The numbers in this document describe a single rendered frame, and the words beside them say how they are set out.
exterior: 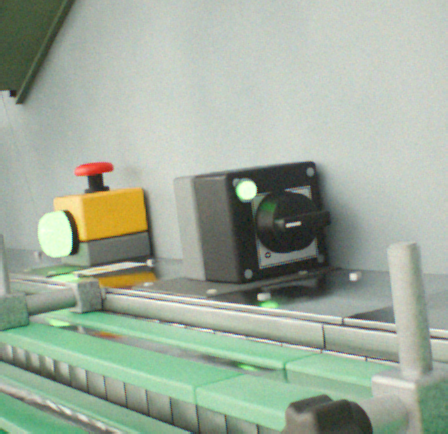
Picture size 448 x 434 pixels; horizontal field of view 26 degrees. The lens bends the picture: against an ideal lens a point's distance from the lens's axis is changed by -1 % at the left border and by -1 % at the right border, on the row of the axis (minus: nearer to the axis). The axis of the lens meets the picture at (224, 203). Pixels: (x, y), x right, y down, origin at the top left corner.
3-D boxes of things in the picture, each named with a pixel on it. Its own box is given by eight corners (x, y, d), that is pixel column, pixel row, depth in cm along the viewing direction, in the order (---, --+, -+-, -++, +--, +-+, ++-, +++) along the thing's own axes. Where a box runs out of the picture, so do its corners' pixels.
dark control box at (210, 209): (274, 262, 79) (184, 281, 75) (261, 164, 79) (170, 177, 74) (336, 266, 72) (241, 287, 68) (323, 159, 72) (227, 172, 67)
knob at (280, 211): (309, 247, 71) (338, 248, 68) (258, 258, 69) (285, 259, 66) (301, 186, 71) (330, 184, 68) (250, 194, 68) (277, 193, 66)
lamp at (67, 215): (64, 254, 98) (36, 259, 96) (58, 209, 97) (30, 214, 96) (81, 255, 94) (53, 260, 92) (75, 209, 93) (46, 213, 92)
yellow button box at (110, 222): (126, 254, 103) (61, 265, 99) (116, 183, 102) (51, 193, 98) (156, 255, 97) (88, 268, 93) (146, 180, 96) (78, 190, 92)
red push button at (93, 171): (71, 199, 98) (67, 165, 98) (107, 194, 100) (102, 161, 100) (87, 198, 94) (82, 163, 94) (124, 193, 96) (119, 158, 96)
